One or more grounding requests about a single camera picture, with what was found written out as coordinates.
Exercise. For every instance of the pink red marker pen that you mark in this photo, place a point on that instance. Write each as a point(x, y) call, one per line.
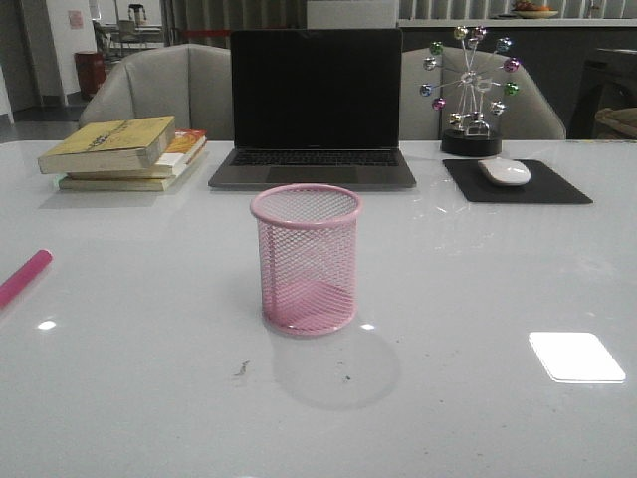
point(22, 277)

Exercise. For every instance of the pink mesh pen holder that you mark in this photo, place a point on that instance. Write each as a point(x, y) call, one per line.
point(307, 249)

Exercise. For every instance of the grey open laptop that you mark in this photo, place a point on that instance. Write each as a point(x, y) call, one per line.
point(315, 106)

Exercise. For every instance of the orange white middle book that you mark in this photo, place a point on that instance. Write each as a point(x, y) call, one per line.
point(186, 146)

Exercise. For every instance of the ferris wheel desk ornament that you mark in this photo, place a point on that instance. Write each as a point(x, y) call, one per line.
point(472, 94)

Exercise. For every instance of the white computer mouse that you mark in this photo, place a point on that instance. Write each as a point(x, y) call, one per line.
point(504, 172)

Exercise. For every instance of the grey left armchair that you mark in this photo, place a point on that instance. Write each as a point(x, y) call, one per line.
point(189, 82)

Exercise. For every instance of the grey armchair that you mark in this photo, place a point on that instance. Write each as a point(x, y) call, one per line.
point(189, 82)
point(514, 106)

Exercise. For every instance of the grey right armchair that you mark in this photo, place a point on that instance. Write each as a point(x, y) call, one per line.
point(514, 106)

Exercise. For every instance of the yellow top book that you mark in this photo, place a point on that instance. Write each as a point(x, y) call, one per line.
point(114, 145)

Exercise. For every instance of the pale bottom book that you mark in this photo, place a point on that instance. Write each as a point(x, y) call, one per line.
point(157, 179)

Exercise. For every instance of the red bin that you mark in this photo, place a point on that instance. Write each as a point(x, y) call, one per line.
point(91, 71)

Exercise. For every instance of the fruit bowl on counter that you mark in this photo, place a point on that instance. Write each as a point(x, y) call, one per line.
point(530, 10)

